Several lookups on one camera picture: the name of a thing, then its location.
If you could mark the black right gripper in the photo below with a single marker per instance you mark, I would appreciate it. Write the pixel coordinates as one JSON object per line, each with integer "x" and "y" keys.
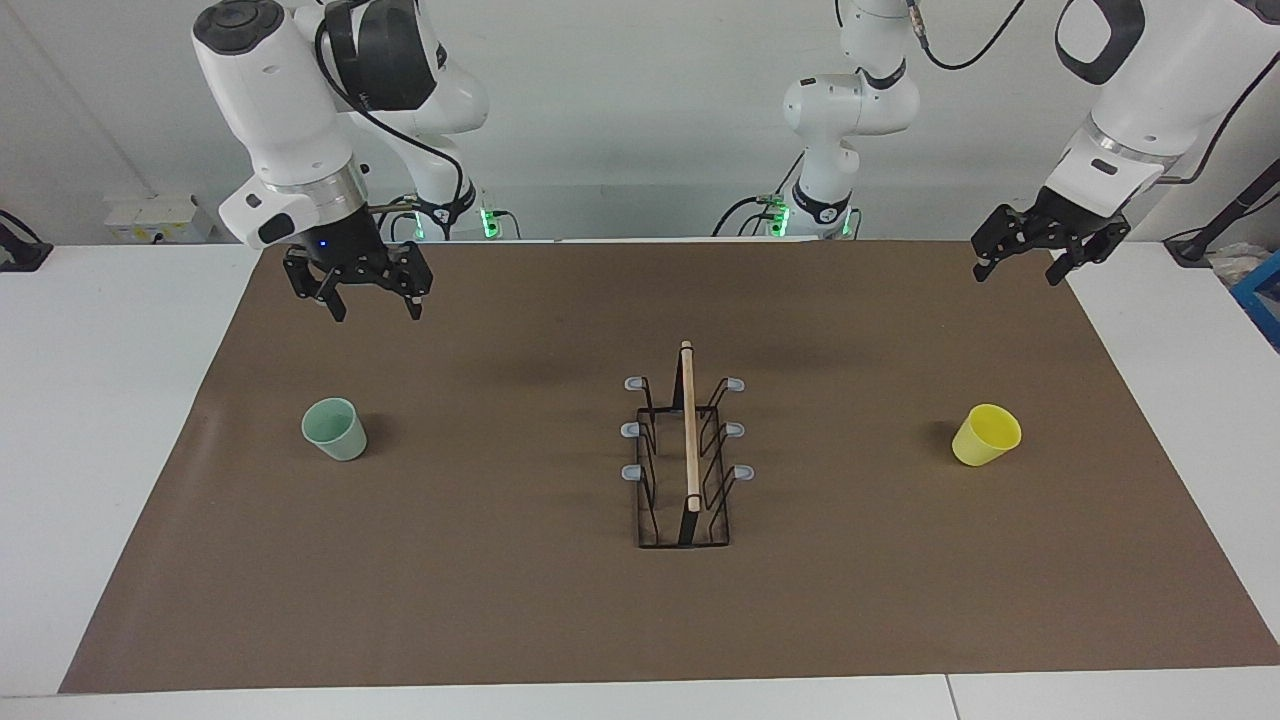
{"x": 345, "y": 245}

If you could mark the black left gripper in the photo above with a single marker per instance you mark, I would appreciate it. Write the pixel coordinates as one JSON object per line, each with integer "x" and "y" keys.
{"x": 1065, "y": 215}

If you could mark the pale green plastic cup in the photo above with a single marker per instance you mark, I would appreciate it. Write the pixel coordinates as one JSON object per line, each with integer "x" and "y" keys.
{"x": 338, "y": 432}

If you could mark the yellow plastic cup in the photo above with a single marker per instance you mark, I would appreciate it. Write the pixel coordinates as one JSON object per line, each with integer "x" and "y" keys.
{"x": 982, "y": 440}

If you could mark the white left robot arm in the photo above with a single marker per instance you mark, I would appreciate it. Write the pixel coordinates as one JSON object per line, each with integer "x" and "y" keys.
{"x": 850, "y": 100}

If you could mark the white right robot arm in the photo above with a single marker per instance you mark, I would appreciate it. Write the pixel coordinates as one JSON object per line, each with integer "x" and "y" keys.
{"x": 270, "y": 100}

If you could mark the crumpled clear plastic bag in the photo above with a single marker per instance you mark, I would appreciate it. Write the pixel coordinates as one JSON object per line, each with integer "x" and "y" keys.
{"x": 1235, "y": 262}

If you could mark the blue box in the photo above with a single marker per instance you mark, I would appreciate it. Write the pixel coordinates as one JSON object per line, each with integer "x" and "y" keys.
{"x": 1262, "y": 295}

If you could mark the white power strip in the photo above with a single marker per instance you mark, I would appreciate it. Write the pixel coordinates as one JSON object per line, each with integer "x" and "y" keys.
{"x": 150, "y": 215}

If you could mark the brown table mat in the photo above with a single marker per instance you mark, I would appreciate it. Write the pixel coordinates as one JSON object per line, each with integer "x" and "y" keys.
{"x": 500, "y": 600}

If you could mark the black table clamp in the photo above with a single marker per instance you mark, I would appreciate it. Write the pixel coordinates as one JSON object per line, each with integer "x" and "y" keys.
{"x": 20, "y": 255}

